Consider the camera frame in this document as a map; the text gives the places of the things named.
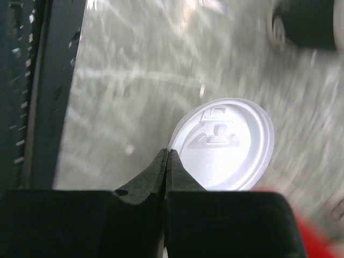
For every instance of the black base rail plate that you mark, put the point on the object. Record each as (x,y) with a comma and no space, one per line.
(39,44)

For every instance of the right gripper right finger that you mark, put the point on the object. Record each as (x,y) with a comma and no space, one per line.
(200,223)

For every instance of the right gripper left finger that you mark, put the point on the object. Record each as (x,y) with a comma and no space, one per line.
(126,222)

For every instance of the red cup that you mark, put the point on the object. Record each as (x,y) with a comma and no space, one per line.
(317,231)

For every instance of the black paper coffee cup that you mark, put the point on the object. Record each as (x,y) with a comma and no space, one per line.
(314,24)

